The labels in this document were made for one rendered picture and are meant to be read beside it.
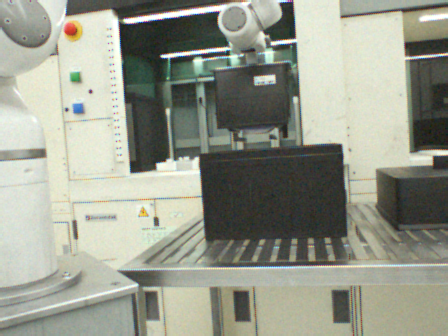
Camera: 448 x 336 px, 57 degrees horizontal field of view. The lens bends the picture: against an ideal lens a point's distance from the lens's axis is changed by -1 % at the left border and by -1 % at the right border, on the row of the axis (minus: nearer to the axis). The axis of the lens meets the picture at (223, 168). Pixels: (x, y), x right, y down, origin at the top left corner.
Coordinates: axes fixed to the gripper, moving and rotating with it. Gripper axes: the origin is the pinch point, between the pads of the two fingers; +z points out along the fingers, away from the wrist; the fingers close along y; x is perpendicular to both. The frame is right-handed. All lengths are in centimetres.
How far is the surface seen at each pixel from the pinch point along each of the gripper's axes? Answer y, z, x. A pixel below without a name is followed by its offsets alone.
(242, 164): 3, -54, -34
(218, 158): -1, -54, -33
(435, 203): 38, -49, -44
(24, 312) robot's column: -19, -89, -49
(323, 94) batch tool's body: 20.6, -14.7, -18.2
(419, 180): 36, -49, -39
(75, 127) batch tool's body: -58, -9, -21
